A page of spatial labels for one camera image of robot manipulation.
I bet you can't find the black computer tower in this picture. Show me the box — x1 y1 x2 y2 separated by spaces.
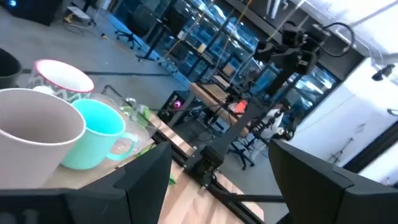
156 90 196 126

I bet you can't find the teal plastic mug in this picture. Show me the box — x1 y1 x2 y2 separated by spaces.
60 98 138 171

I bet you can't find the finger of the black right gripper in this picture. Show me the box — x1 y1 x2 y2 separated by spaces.
256 39 279 52
254 49 281 63

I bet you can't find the black ceiling camera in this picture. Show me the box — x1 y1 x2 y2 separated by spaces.
371 63 397 83

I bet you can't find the beige cup without handle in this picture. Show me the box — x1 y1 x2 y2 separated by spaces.
0 87 87 190

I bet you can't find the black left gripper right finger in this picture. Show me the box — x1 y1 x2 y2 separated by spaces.
268 138 398 224

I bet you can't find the clear glass mug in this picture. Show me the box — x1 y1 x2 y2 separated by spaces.
89 93 163 154

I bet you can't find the wooden desk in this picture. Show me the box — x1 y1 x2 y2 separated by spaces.
188 82 250 138

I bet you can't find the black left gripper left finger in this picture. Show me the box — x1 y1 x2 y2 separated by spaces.
0 141 174 224

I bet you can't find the thin tripod stand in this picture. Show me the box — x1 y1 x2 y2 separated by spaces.
327 136 356 166

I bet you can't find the person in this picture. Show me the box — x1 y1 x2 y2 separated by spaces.
257 98 295 143

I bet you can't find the black cup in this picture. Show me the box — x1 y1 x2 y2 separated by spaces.
0 47 23 90

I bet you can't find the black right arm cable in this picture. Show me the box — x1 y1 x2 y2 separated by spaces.
321 21 356 59

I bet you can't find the clear glass tumbler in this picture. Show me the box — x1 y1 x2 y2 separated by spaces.
122 96 151 126

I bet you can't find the black office chair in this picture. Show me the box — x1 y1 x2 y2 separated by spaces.
228 138 259 172
114 4 157 51

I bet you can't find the grey white patterned mug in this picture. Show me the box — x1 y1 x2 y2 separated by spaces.
27 58 95 104

